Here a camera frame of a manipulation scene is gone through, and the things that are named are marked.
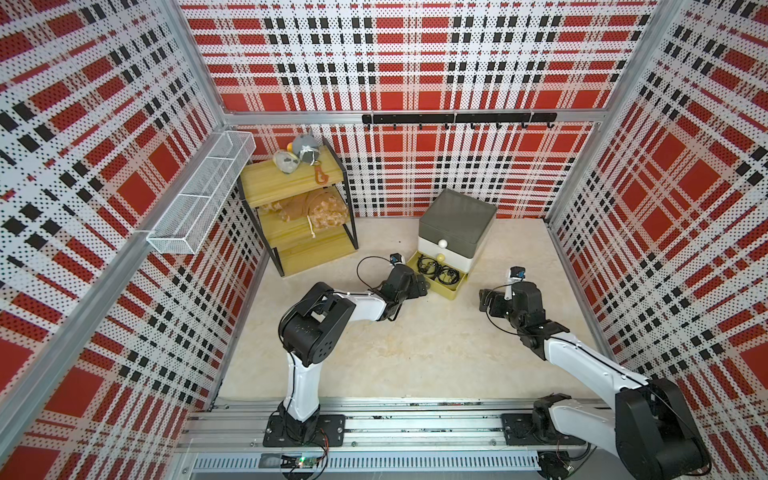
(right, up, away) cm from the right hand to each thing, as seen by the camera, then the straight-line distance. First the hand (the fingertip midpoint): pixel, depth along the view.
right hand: (498, 292), depth 89 cm
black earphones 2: (-19, +7, +17) cm, 27 cm away
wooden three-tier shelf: (-60, +21, +6) cm, 64 cm away
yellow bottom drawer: (-19, +2, +8) cm, 21 cm away
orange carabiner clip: (-53, +34, -3) cm, 63 cm away
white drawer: (-13, +11, +5) cm, 18 cm away
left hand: (-24, +3, +11) cm, 26 cm away
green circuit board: (-55, -38, -19) cm, 69 cm away
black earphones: (-13, +4, +14) cm, 19 cm away
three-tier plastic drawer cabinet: (-14, +20, +2) cm, 25 cm away
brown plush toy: (-54, +25, 0) cm, 59 cm away
